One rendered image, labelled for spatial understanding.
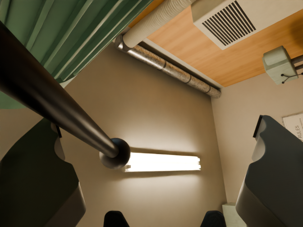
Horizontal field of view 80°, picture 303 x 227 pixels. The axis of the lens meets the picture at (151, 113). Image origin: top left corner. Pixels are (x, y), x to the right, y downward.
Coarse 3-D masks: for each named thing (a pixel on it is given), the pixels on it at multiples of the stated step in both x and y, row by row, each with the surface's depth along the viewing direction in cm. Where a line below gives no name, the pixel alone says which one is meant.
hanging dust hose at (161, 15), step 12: (168, 0) 148; (180, 0) 142; (192, 0) 142; (156, 12) 156; (168, 12) 151; (180, 12) 155; (144, 24) 166; (156, 24) 162; (132, 36) 179; (144, 36) 176
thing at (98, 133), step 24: (0, 24) 4; (0, 48) 4; (24, 48) 5; (0, 72) 4; (24, 72) 5; (48, 72) 6; (24, 96) 6; (48, 96) 6; (72, 120) 8; (96, 144) 13; (120, 144) 20
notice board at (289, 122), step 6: (294, 114) 245; (300, 114) 240; (282, 120) 254; (288, 120) 249; (294, 120) 244; (300, 120) 239; (288, 126) 247; (294, 126) 242; (300, 126) 238; (294, 132) 241; (300, 132) 237; (300, 138) 236
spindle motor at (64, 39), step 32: (0, 0) 9; (32, 0) 9; (64, 0) 10; (96, 0) 10; (128, 0) 12; (32, 32) 11; (64, 32) 12; (96, 32) 14; (64, 64) 16; (0, 96) 19
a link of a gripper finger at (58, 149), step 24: (48, 120) 11; (24, 144) 9; (48, 144) 9; (0, 168) 7; (24, 168) 7; (48, 168) 7; (72, 168) 7; (0, 192) 6; (24, 192) 6; (48, 192) 6; (72, 192) 6; (0, 216) 6; (24, 216) 6; (48, 216) 6; (72, 216) 7
